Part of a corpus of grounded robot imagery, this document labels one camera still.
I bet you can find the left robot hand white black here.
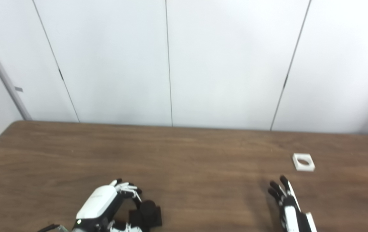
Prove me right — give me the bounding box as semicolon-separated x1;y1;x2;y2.
73;179;145;232

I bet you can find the black peg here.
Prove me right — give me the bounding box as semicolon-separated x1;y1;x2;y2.
128;200;163;231

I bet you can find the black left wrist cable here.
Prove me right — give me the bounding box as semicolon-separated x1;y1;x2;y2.
37;224;72;232

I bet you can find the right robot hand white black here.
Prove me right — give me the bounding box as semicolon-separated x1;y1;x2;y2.
268;175;318;232

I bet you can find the grey wall corner post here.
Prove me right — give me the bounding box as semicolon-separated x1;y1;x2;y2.
0;19;33;121

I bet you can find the white square piece with hole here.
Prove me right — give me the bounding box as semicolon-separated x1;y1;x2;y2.
293;153;315;172

